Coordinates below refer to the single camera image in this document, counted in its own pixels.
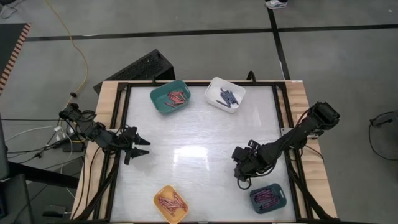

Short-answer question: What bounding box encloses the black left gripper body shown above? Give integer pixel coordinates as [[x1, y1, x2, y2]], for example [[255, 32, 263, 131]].
[[119, 125, 139, 166]]

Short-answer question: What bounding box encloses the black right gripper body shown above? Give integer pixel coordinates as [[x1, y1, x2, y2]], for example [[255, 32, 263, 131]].
[[231, 144, 271, 182]]

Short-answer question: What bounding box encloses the teal plastic bin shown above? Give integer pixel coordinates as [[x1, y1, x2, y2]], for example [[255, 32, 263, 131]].
[[149, 79, 191, 115]]

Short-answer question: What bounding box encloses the blue-grey plastic bin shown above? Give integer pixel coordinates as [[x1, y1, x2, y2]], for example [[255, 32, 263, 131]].
[[249, 182, 287, 215]]

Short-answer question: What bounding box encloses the black power strip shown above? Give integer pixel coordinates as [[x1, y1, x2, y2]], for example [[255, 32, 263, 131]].
[[62, 132, 86, 153]]

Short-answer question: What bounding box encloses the yellow plastic bin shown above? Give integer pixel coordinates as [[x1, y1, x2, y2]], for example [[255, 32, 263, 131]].
[[153, 185, 190, 224]]

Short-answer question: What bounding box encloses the black perforated metal box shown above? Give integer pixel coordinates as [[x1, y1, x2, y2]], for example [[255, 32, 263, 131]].
[[93, 49, 175, 95]]

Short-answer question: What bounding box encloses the white plastic bin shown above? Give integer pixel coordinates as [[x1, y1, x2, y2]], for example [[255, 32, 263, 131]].
[[204, 77, 246, 114]]

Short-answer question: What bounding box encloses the black clamp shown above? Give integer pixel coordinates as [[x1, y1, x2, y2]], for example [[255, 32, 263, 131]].
[[246, 70, 258, 85]]

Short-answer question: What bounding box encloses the black base beam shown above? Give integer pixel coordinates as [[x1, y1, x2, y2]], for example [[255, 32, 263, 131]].
[[7, 161, 80, 190]]

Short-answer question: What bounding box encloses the black mat with orange edge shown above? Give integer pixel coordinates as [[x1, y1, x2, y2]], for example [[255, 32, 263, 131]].
[[0, 22, 32, 94]]

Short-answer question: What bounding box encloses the person's foot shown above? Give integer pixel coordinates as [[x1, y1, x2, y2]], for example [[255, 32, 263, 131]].
[[265, 0, 289, 10]]

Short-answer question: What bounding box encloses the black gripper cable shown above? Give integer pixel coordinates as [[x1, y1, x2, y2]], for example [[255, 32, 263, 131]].
[[236, 174, 252, 190]]

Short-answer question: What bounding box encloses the grey metal bracket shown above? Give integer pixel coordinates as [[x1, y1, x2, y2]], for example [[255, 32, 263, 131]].
[[280, 126, 321, 139]]

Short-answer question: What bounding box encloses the black diagonal frame strut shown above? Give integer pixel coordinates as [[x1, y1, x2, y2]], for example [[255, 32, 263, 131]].
[[70, 154, 121, 222], [287, 161, 341, 222]]

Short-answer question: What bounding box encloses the yellow cable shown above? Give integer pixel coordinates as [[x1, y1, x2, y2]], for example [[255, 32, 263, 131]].
[[43, 0, 90, 125]]

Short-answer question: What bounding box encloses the black cable loop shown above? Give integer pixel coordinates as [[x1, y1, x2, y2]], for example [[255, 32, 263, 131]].
[[368, 110, 398, 161]]

